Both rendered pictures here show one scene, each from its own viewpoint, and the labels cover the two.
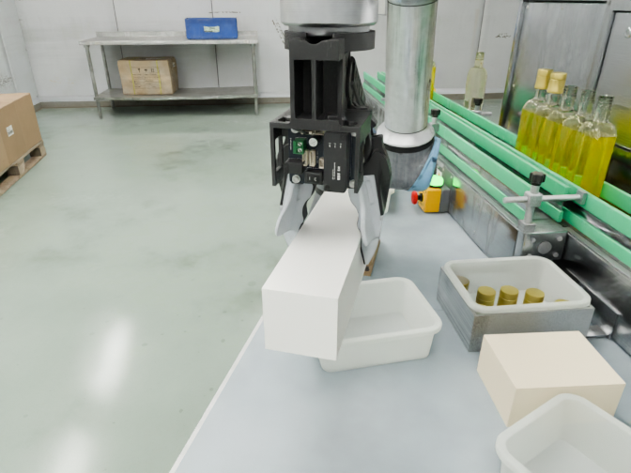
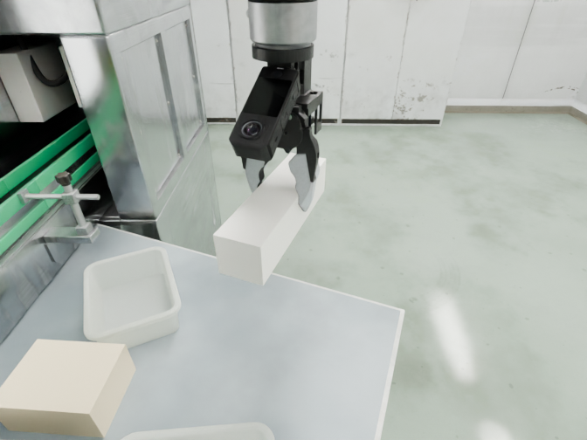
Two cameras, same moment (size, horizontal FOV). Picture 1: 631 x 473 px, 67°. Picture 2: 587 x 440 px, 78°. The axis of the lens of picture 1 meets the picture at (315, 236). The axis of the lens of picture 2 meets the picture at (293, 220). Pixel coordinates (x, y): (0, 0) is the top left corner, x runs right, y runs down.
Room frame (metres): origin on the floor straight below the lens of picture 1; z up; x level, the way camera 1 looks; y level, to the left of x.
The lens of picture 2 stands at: (0.85, 0.06, 1.37)
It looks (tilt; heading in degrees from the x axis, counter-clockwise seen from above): 35 degrees down; 188
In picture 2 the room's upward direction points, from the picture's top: straight up
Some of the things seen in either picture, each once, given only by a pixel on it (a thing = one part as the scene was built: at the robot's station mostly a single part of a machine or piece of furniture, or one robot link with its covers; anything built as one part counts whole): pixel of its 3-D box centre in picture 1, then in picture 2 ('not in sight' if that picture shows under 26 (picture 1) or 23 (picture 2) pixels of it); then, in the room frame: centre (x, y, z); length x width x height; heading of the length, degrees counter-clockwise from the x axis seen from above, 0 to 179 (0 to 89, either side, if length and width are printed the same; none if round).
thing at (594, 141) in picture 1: (587, 170); not in sight; (0.97, -0.58, 0.99); 0.06 x 0.06 x 0.21; 7
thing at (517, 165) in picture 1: (430, 114); not in sight; (1.80, -0.43, 0.93); 1.75 x 0.01 x 0.08; 6
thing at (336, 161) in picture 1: (327, 111); (286, 96); (0.40, -0.01, 1.23); 0.09 x 0.08 x 0.12; 166
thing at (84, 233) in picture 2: not in sight; (69, 218); (0.25, -0.53, 0.90); 0.17 x 0.05 x 0.22; 96
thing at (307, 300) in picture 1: (331, 254); (279, 208); (0.42, -0.02, 1.08); 0.24 x 0.06 x 0.06; 166
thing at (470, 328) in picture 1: (521, 301); not in sight; (0.77, -0.40, 0.79); 0.27 x 0.17 x 0.08; 96
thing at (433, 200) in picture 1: (432, 197); not in sight; (1.31, -0.35, 0.79); 0.07 x 0.07 x 0.07; 6
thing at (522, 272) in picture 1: (509, 298); not in sight; (0.76, -0.37, 0.80); 0.22 x 0.17 x 0.09; 96
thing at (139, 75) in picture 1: (149, 75); not in sight; (6.21, 2.06, 0.45); 0.62 x 0.44 x 0.40; 91
